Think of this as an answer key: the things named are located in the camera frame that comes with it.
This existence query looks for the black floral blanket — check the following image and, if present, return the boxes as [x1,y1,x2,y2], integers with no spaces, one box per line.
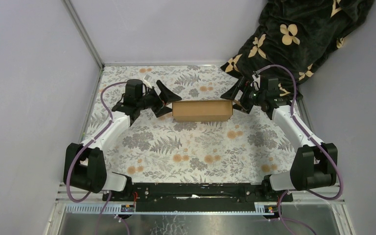
[221,0,373,96]

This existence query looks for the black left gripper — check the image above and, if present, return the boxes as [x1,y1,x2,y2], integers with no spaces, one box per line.
[137,81,182,118]

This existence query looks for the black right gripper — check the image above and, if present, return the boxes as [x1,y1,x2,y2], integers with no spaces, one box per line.
[219,77,265,115]

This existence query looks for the brown cardboard box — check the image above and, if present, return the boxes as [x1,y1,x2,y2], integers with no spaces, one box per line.
[172,100,233,122]

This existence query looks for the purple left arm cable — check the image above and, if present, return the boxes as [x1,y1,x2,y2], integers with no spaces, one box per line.
[65,81,129,235]

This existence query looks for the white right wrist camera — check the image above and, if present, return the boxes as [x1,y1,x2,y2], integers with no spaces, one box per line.
[252,74,260,90]

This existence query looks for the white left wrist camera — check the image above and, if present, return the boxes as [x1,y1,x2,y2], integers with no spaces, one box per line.
[142,74,153,89]

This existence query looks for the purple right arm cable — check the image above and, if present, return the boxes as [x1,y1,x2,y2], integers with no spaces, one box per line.
[253,64,344,235]

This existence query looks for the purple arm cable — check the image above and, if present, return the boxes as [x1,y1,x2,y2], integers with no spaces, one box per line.
[65,81,129,235]
[253,64,344,235]

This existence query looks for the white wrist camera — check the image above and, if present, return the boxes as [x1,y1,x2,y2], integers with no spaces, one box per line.
[252,74,260,90]
[142,74,153,89]

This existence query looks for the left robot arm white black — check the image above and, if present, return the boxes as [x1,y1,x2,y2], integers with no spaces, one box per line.
[63,79,182,201]

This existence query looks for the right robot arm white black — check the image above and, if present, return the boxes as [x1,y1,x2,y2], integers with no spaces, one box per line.
[221,77,338,202]

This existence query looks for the aluminium frame rails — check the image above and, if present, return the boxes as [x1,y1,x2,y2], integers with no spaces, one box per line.
[56,181,346,215]

